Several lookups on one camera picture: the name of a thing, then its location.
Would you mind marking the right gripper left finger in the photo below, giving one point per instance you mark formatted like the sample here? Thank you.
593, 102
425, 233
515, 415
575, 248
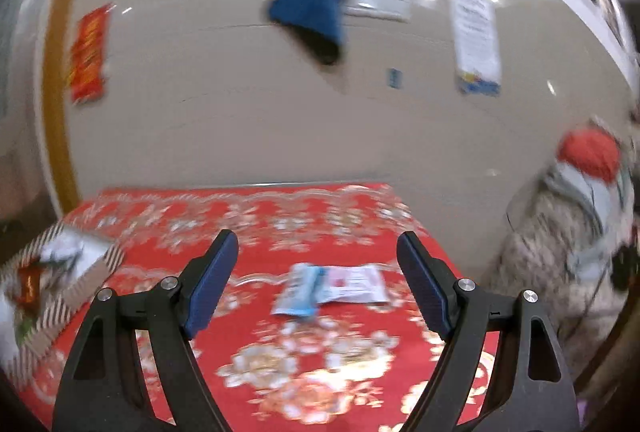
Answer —
173, 312

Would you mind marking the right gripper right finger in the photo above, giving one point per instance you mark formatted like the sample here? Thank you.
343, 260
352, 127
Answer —
461, 313

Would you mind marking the white silver snack packet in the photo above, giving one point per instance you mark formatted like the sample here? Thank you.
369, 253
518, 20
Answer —
359, 284

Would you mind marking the green snack packet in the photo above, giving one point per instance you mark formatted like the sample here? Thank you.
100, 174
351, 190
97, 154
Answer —
23, 326

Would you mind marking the blue white snack packet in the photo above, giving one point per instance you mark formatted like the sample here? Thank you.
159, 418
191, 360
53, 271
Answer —
299, 296

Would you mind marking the floral covered sofa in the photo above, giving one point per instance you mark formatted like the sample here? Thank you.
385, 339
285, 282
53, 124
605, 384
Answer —
562, 246

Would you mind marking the red floral tablecloth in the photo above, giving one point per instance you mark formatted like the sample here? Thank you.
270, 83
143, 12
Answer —
317, 329

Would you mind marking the chevron striped gift box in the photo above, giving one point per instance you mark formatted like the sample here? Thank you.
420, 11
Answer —
75, 265

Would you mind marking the dark red Golden snack packet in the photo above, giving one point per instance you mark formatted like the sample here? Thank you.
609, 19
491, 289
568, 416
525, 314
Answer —
28, 299

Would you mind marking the red cloth on sofa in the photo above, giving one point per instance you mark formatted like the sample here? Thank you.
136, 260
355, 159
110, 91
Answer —
591, 151

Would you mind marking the small blue wall sticker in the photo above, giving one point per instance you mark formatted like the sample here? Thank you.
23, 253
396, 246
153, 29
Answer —
394, 78

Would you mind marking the red paper wall decoration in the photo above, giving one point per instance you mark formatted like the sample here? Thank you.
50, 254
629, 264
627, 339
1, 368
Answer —
86, 76

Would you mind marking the white blue wall poster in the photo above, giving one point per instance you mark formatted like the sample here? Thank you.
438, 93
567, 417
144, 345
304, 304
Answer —
476, 47

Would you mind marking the golden wooden door frame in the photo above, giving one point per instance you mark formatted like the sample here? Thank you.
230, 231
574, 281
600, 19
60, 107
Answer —
57, 167

